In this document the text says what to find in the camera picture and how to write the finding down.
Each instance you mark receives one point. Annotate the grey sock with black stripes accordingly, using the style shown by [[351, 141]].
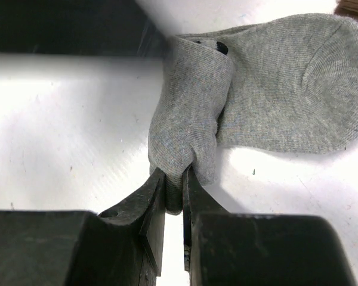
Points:
[[289, 86]]

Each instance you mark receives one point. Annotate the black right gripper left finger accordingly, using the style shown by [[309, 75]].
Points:
[[123, 245]]

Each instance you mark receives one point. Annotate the brown striped sock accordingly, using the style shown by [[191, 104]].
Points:
[[348, 6]]

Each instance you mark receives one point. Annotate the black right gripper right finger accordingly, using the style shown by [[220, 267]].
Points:
[[223, 248]]

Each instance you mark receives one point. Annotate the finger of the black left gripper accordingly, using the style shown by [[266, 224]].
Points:
[[85, 28]]

